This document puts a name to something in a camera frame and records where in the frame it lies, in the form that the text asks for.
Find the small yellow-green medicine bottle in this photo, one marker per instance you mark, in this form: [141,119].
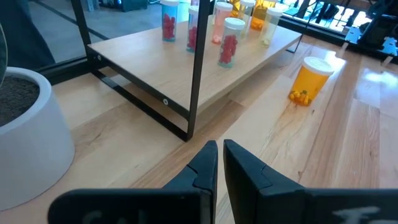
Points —
[247,12]

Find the small white-capped medicine bottle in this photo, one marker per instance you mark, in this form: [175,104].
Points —
[270,28]

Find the person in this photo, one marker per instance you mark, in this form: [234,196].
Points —
[18,31]

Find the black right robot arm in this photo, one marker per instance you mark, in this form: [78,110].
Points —
[379,25]

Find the white plant pot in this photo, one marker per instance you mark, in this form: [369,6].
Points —
[31,140]

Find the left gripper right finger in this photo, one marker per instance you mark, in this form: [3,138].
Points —
[264,196]

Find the wooden shelf with black frame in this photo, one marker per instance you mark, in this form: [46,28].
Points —
[149,62]

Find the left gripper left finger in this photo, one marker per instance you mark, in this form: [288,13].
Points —
[199,186]

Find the small red medicine bottle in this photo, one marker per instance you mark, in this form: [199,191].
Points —
[220,25]

